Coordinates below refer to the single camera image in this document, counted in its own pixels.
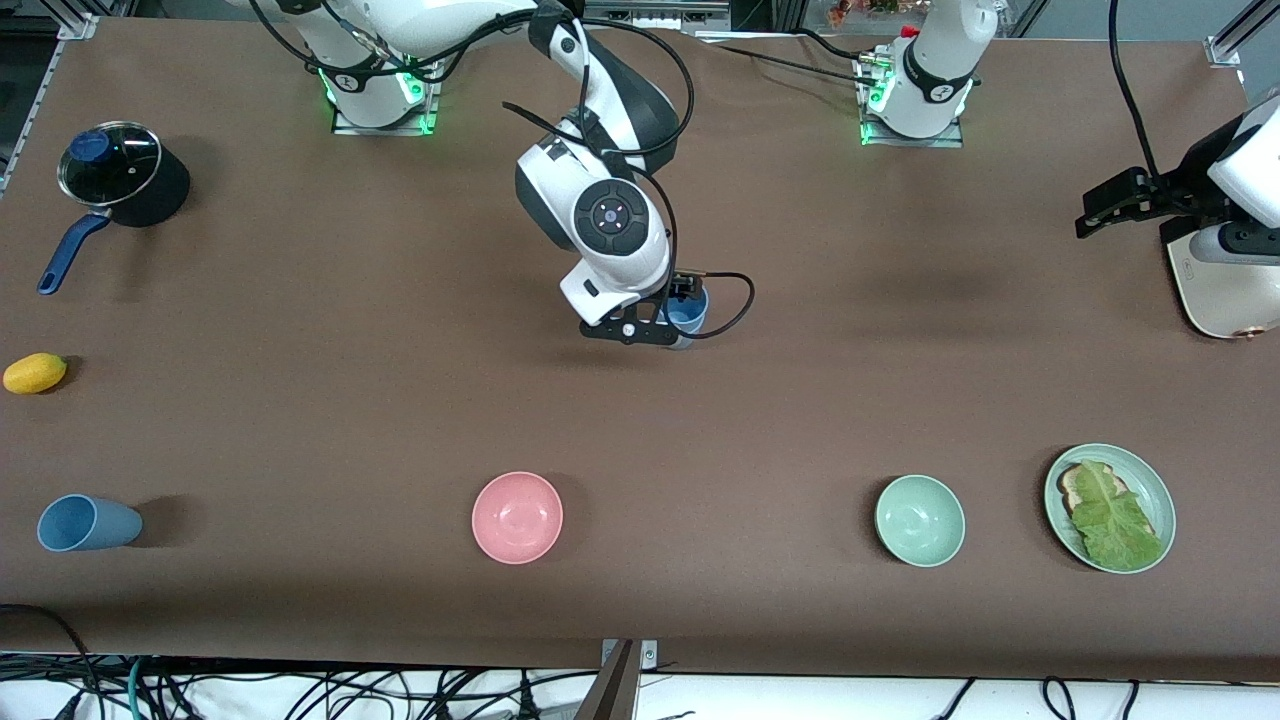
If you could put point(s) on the light blue plastic cup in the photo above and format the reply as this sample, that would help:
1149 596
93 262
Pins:
95 525
690 318
683 343

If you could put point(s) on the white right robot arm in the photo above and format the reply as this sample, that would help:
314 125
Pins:
610 250

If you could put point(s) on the brown table cloth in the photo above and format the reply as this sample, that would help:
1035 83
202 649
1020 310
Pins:
640 450

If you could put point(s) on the pink plastic bowl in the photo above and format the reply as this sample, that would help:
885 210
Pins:
517 518

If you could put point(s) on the pale green plate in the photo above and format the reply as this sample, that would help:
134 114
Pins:
1160 490

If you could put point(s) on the toasted bread slice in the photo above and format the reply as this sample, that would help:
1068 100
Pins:
1070 490

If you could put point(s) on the green lettuce leaf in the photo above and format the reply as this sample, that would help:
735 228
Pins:
1112 520

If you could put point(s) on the pale green bowl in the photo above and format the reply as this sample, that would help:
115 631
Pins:
920 520

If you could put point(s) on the glass lid with blue knob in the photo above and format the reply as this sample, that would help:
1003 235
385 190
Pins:
115 170

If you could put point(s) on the yellow lemon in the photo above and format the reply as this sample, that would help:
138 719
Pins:
35 373

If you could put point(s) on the aluminium frame rail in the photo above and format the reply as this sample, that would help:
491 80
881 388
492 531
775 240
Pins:
1235 35
35 100

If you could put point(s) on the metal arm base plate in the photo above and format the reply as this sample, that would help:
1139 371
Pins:
420 115
880 135

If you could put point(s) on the grey metal post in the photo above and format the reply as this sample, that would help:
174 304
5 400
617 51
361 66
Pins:
612 690

